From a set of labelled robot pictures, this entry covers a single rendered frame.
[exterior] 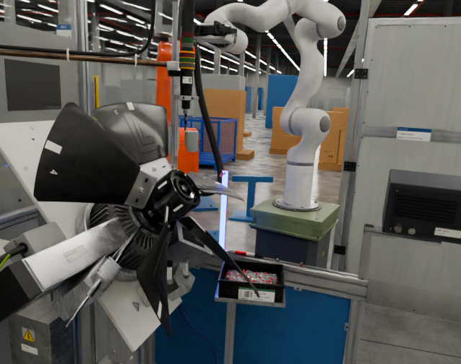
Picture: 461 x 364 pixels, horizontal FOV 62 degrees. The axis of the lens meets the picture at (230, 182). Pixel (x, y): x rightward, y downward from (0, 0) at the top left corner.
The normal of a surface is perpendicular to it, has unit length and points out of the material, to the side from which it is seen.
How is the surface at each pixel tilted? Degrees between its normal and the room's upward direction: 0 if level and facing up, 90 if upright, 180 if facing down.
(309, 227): 90
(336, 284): 90
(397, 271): 90
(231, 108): 90
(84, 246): 50
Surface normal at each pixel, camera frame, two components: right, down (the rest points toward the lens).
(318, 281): -0.34, 0.19
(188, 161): 0.25, 0.22
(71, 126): 0.73, -0.12
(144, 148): 0.12, -0.51
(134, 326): 0.75, -0.53
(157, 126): 0.26, -0.62
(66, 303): -0.17, 0.41
